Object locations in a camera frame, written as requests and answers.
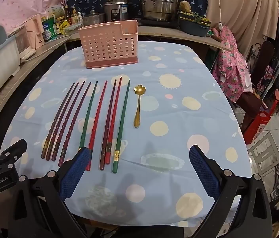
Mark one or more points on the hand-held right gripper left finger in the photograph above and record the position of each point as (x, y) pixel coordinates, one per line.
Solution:
(76, 173)

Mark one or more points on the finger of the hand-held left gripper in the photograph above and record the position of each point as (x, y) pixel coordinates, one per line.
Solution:
(15, 150)

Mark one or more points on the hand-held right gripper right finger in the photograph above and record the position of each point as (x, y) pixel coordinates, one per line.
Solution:
(205, 173)

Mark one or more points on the green chopstick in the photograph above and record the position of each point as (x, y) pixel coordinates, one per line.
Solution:
(121, 129)
(87, 119)

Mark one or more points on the red chopstick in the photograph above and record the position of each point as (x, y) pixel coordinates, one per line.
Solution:
(98, 119)
(114, 119)

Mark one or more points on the gold flower spoon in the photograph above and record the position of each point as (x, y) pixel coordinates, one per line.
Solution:
(137, 121)

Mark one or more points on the pink perforated utensil holder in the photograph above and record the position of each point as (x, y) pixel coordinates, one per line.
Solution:
(107, 47)

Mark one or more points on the blue planet print tablecloth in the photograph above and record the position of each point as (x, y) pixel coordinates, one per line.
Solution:
(169, 129)

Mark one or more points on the red bag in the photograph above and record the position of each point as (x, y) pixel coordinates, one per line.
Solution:
(257, 126)

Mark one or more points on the white food steamer appliance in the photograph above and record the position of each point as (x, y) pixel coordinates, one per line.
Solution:
(24, 44)

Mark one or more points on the pink pineapple print garment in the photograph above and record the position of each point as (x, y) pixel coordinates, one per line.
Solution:
(231, 64)

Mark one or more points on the pink electric kettle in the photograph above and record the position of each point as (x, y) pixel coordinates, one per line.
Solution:
(36, 29)

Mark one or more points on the green tin can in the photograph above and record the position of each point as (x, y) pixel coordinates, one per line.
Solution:
(49, 29)

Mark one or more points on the yellow packet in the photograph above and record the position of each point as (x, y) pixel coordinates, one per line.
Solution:
(64, 27)

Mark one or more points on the clear food container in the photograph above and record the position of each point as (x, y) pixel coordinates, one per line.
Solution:
(73, 28)

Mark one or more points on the black iron chair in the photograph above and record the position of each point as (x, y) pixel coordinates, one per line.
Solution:
(268, 54)

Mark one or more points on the wooden rolling pin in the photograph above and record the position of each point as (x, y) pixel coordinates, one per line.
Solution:
(217, 37)

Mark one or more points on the pink dotted cloth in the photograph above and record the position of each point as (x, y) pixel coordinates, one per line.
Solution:
(20, 2)

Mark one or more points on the yellow liquid bottle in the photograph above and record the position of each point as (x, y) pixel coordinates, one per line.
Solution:
(74, 17)

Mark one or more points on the blue basin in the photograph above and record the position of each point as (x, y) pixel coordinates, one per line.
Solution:
(193, 28)

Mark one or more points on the dark sauce bottle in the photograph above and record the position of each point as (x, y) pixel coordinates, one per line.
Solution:
(67, 13)

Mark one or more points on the white pump bottle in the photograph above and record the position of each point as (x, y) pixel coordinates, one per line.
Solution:
(80, 17)

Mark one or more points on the small pot with glass lid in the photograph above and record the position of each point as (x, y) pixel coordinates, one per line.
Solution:
(93, 19)

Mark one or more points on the black induction cooker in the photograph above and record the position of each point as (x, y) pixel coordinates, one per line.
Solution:
(169, 24)

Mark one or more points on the brown loofah sponge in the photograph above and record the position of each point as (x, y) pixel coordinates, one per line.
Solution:
(185, 6)

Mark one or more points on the steel rice cooker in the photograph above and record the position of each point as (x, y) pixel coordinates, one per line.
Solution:
(117, 10)

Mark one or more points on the beige curtain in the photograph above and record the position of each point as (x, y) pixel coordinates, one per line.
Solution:
(248, 10)

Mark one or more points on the steel steamer pot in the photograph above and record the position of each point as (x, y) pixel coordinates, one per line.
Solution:
(159, 7)

